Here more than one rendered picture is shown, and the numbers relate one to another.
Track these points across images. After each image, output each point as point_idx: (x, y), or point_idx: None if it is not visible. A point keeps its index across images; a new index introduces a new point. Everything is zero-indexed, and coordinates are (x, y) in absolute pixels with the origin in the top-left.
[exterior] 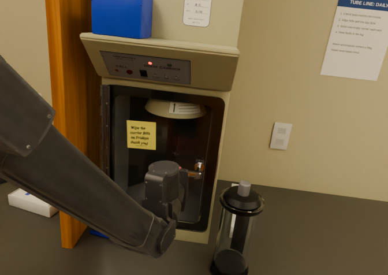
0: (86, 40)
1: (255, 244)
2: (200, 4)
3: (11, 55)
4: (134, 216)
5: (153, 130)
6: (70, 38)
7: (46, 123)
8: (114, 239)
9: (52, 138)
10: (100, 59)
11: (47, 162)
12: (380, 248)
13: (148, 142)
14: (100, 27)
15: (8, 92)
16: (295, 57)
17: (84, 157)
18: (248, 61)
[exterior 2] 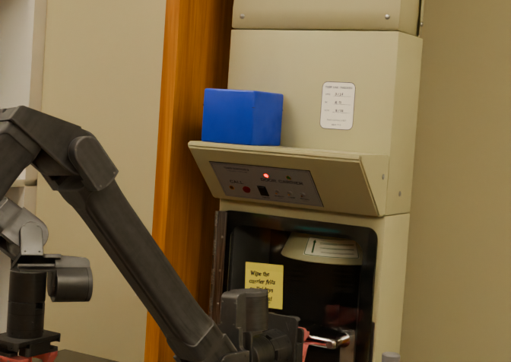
0: (194, 149)
1: None
2: (341, 101)
3: (128, 190)
4: (188, 308)
5: (279, 277)
6: (184, 149)
7: (112, 176)
8: (166, 332)
9: (118, 196)
10: (211, 173)
11: (112, 211)
12: None
13: (272, 296)
14: (210, 134)
15: (96, 154)
16: None
17: (139, 220)
18: (509, 193)
